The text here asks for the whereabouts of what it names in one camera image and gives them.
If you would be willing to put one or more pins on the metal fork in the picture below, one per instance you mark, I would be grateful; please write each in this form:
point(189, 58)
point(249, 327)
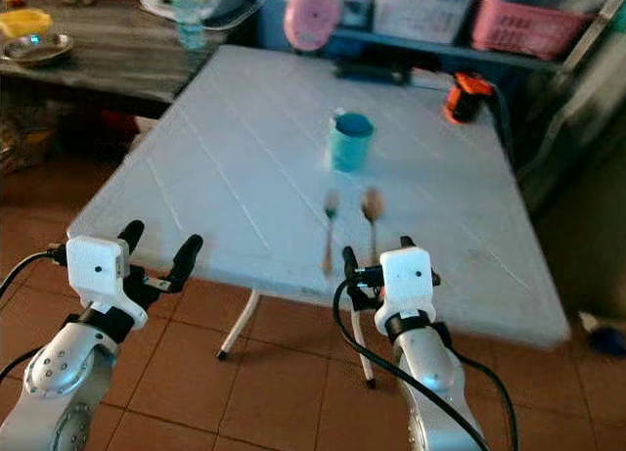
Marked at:
point(330, 236)

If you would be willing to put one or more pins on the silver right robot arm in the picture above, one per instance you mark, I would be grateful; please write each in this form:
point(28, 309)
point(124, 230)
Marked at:
point(435, 383)

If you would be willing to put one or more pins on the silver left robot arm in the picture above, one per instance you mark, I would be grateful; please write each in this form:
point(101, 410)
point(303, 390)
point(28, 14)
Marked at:
point(59, 373)

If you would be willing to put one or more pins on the metal spoon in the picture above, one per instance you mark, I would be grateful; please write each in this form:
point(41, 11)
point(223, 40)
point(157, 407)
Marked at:
point(372, 204)

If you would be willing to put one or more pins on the white metal table leg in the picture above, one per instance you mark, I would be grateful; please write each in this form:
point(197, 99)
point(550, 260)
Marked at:
point(240, 324)
point(364, 358)

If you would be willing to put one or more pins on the teal plastic cup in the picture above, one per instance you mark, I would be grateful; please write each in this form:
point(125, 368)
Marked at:
point(350, 146)

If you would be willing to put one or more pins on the orange and black device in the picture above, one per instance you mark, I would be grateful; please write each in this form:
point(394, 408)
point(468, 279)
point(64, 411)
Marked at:
point(466, 97)

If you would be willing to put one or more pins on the dark wooden counter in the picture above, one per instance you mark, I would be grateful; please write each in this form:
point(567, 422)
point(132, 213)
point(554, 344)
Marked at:
point(127, 65)

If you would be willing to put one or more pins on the round metal plate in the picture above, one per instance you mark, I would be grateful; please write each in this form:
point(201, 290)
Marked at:
point(37, 49)

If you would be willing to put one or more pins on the clear teal plastic bottle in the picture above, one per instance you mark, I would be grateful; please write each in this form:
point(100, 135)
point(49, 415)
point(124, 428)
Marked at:
point(187, 25)

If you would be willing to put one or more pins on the white plastic basket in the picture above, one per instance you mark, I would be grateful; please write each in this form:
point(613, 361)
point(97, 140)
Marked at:
point(423, 11)

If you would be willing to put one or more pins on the yellow plastic container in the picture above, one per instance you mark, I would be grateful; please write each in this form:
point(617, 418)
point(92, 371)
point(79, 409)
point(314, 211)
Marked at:
point(24, 22)

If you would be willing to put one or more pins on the round pink plastic object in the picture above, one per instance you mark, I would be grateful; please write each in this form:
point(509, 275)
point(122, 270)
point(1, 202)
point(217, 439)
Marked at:
point(312, 18)

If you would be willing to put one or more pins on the pink plastic basket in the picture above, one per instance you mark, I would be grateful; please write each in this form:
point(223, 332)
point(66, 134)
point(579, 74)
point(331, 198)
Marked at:
point(526, 28)

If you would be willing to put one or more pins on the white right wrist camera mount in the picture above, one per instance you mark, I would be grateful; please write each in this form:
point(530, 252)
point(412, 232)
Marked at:
point(406, 280)

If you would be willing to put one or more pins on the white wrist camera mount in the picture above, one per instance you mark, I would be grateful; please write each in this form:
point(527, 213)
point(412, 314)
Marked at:
point(95, 267)
point(406, 280)

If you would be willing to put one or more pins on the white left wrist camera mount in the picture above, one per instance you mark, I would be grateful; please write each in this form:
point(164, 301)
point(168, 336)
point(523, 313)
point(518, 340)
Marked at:
point(95, 267)

